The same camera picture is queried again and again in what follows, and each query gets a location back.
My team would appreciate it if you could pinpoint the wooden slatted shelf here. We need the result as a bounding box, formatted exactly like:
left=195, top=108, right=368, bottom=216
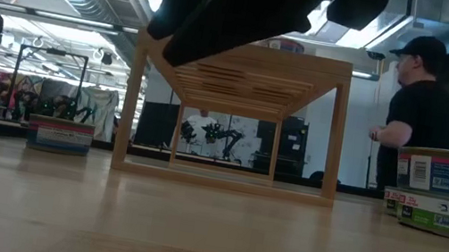
left=108, top=24, right=358, bottom=209

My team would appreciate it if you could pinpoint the person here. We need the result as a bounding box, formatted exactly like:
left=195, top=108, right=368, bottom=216
left=178, top=107, right=222, bottom=158
left=360, top=28, right=449, bottom=202

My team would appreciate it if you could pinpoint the black monitor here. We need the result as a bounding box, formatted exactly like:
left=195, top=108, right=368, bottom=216
left=132, top=97, right=182, bottom=151

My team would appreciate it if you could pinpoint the white cloth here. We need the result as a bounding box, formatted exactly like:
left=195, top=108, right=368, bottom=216
left=71, top=83, right=121, bottom=144

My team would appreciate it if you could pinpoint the black cabinet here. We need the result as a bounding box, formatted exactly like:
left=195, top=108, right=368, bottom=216
left=251, top=111, right=312, bottom=178

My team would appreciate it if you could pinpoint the black background frame rig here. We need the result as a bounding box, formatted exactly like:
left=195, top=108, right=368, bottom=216
left=4, top=41, right=91, bottom=130

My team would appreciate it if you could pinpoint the black aluminium table frame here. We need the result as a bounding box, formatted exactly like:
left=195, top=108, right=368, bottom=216
left=0, top=121, right=388, bottom=201

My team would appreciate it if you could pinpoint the rectangular silver ventilation duct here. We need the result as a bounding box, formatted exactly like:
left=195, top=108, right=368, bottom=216
left=365, top=0, right=449, bottom=63

